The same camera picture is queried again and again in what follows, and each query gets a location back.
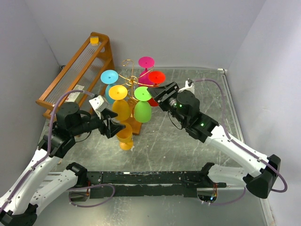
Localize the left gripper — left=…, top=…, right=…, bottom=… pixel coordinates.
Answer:
left=70, top=106, right=126, bottom=137

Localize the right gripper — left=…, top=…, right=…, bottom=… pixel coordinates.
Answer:
left=147, top=81, right=187, bottom=126

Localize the red wine glass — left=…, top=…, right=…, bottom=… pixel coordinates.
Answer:
left=148, top=71, right=166, bottom=107

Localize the orange wine glass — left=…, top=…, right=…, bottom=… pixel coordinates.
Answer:
left=117, top=123, right=134, bottom=151
left=109, top=85, right=131, bottom=121

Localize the green wine glass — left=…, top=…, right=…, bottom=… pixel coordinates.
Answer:
left=134, top=86, right=152, bottom=123

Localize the orange wine glass front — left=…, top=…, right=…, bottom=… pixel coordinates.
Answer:
left=109, top=85, right=131, bottom=121

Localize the pink wine glass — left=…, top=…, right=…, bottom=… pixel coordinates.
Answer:
left=138, top=56, right=155, bottom=86

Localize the blue wine glass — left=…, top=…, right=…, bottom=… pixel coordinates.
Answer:
left=101, top=70, right=119, bottom=104

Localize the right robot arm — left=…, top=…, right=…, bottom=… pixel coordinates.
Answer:
left=147, top=82, right=281, bottom=199

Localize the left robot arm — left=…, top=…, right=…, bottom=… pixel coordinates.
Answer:
left=0, top=102, right=125, bottom=226

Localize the wooden rack shelf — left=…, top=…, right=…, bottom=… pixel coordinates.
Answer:
left=36, top=32, right=115, bottom=119

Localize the small card box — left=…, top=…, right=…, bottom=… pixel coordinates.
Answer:
left=65, top=92, right=84, bottom=104

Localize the yellow block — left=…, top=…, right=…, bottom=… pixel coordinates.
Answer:
left=90, top=36, right=100, bottom=46

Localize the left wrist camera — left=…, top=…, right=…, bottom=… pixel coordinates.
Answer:
left=89, top=95, right=109, bottom=119

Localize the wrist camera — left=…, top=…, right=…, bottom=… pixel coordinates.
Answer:
left=89, top=95, right=109, bottom=119
left=179, top=79, right=195, bottom=94

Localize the gold wire glass rack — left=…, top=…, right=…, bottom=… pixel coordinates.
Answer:
left=119, top=59, right=154, bottom=135

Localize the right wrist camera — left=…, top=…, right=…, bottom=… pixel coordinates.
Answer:
left=179, top=79, right=195, bottom=94

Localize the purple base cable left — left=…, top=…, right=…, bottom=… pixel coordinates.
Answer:
left=68, top=184, right=116, bottom=208

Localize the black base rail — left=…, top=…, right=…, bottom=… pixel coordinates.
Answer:
left=74, top=170, right=226, bottom=199

